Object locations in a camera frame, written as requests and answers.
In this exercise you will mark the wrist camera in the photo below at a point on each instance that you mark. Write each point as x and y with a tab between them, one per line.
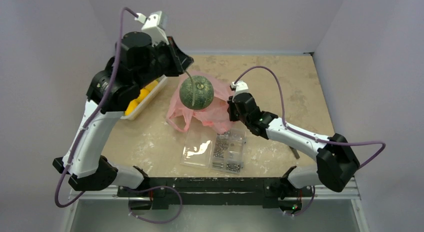
239	87
154	25

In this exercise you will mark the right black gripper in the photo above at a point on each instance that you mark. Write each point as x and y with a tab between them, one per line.
234	109

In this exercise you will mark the clear plastic screw box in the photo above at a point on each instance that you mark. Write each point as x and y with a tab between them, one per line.
204	148

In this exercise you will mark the yellow lemon fruit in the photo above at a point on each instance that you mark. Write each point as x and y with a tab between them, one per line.
143	94
131	107

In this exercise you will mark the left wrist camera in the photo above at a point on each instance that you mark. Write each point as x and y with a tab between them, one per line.
154	25

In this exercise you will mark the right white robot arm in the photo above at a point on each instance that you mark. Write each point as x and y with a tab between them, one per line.
335	161

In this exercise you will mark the pale yellow fruit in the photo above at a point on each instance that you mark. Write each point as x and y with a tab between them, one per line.
151	85

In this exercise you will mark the black T-handle tool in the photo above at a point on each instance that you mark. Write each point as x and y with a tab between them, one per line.
295	153

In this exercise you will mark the white plastic basket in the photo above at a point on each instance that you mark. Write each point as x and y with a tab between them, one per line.
162	81

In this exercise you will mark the aluminium frame rail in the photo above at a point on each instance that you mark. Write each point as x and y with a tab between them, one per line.
236	189

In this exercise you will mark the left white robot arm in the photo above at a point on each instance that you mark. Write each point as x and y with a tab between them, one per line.
110	92

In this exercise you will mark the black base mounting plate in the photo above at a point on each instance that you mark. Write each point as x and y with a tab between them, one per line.
163	202

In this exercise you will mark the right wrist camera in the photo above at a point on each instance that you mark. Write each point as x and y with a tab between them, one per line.
239	87

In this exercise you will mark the green netted melon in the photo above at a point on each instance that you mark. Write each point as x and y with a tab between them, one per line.
196	92

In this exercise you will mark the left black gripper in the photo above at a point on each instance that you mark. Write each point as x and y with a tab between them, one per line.
180	61

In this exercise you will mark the pink plastic bag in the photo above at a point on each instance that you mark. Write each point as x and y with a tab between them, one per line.
214	116

